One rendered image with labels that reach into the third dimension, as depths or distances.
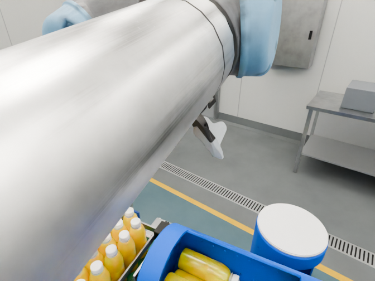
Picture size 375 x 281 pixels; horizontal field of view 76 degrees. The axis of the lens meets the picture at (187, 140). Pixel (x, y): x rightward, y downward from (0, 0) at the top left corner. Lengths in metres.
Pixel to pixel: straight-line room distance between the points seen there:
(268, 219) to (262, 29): 1.02
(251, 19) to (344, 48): 3.56
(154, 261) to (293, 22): 3.28
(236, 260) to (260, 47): 0.81
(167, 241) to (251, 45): 0.66
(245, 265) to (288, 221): 0.34
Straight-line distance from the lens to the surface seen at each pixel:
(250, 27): 0.19
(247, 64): 0.20
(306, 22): 3.57
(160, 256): 0.76
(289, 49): 3.63
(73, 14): 0.26
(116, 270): 1.01
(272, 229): 1.12
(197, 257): 0.86
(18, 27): 4.98
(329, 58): 3.77
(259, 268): 0.92
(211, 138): 0.44
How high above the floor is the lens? 1.84
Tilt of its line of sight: 29 degrees down
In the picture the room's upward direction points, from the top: straight up
